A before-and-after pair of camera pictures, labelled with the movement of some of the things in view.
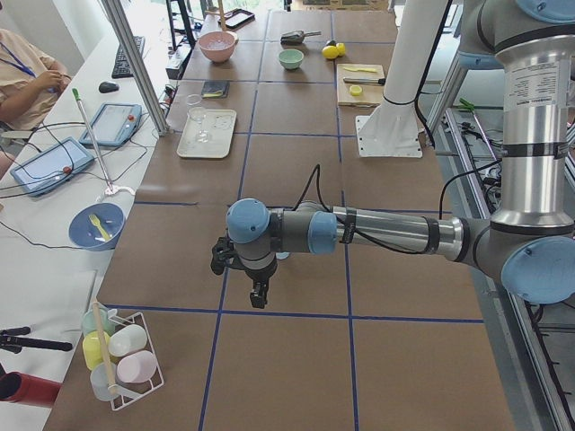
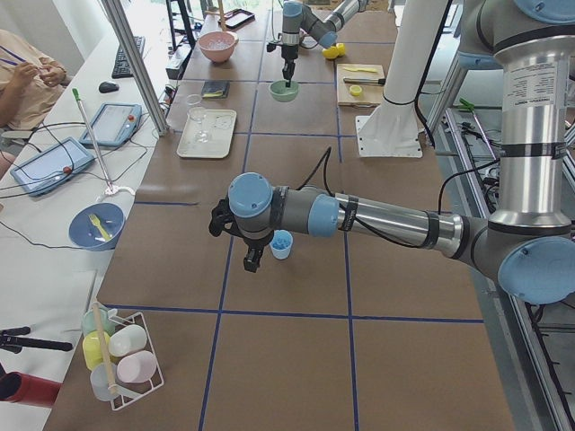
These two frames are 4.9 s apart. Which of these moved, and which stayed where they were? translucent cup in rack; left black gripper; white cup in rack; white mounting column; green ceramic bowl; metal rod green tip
Moved: green ceramic bowl; left black gripper
Stayed: white mounting column; white cup in rack; metal rod green tip; translucent cup in rack
